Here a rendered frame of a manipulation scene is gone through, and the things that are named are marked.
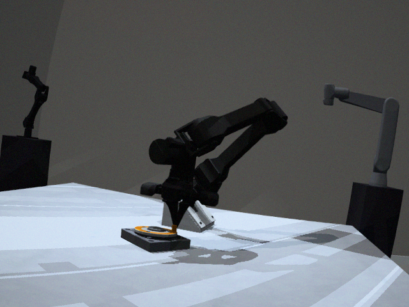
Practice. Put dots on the orange round plate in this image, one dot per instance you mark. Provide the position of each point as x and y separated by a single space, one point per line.
167 232

